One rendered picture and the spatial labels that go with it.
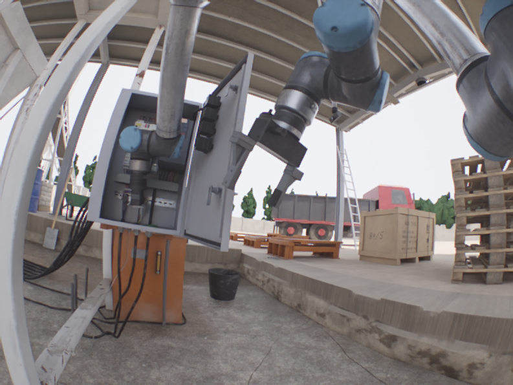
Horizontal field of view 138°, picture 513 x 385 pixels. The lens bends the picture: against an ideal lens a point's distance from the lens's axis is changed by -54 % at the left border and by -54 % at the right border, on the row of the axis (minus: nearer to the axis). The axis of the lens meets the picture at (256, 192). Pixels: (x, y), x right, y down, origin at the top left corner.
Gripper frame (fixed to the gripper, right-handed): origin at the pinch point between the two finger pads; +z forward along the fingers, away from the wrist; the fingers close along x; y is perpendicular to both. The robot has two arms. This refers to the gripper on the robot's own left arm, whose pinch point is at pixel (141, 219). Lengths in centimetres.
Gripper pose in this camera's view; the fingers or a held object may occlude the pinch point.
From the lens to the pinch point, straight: 95.8
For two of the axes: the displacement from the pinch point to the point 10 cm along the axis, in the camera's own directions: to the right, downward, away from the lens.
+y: -9.3, -0.8, -3.5
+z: -1.0, 9.9, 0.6
